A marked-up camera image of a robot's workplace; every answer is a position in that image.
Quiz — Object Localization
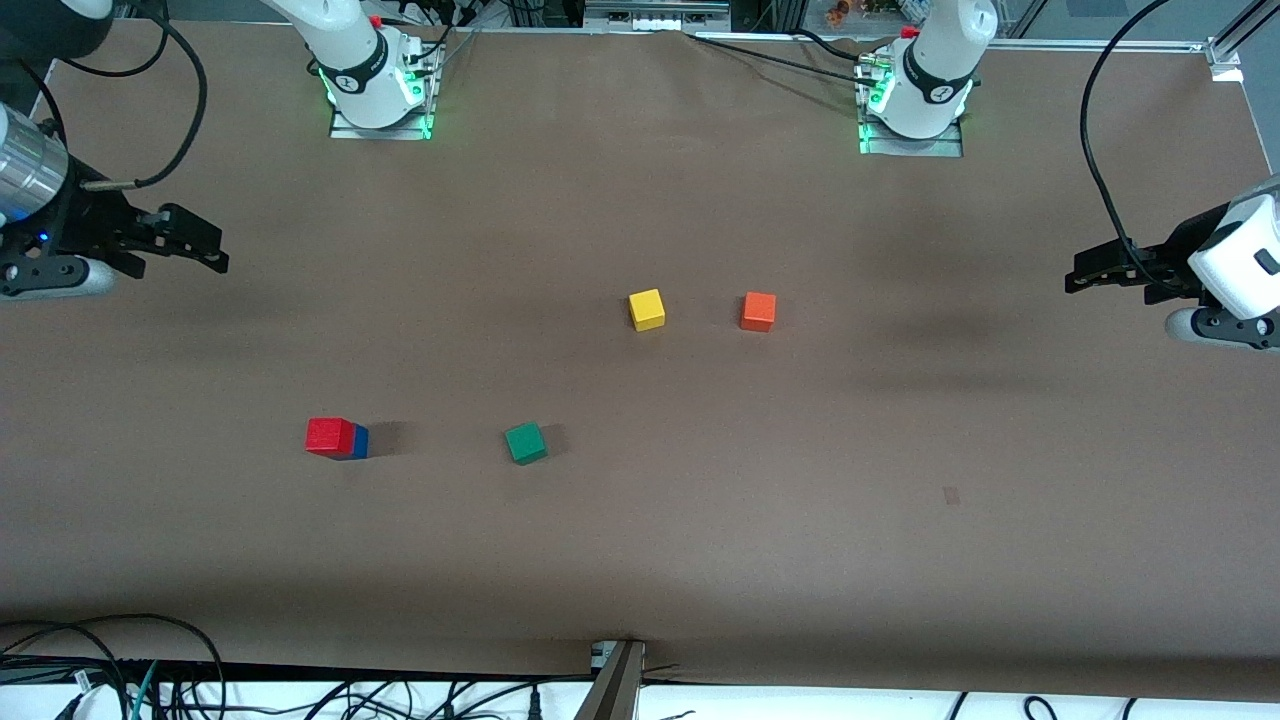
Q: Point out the red wooden cube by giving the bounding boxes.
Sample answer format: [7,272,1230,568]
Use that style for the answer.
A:
[305,417,357,459]

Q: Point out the colourful small toys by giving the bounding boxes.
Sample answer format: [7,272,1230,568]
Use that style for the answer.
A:
[825,0,936,26]

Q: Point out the green wooden cube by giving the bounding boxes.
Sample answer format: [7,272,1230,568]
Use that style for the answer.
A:
[504,421,548,466]

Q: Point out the brown table cover sheet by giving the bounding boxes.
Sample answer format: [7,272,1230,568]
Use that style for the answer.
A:
[0,18,1280,701]

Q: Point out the grey power strip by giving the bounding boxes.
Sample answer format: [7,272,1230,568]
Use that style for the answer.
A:
[583,0,733,33]

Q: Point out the aluminium profile bar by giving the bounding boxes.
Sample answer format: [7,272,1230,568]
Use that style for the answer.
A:
[575,640,648,720]

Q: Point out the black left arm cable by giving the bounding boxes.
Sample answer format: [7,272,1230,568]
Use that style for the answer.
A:
[1080,0,1173,291]

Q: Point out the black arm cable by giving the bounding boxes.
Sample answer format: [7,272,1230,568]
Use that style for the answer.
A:
[20,0,208,191]
[1080,0,1173,291]

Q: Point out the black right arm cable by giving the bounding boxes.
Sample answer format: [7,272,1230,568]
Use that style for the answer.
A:
[20,0,208,191]

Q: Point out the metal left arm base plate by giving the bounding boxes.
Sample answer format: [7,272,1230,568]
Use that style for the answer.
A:
[857,60,966,158]

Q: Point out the aluminium frame corner bracket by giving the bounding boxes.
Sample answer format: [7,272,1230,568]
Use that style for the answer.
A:
[1205,0,1280,83]

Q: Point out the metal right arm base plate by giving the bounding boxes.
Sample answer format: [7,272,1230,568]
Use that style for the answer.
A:
[330,40,441,141]

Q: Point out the short black cable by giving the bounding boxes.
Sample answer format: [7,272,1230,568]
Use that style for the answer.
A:
[795,28,863,63]

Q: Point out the looped black cable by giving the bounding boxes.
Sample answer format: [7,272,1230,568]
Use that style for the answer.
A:
[0,613,229,720]

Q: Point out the long black cable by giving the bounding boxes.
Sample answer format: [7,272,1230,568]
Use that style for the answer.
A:
[685,33,866,83]

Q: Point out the black edge rail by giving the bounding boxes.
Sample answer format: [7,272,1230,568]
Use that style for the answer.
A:
[0,653,601,691]

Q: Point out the green cable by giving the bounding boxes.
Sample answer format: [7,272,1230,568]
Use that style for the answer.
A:
[128,660,161,720]

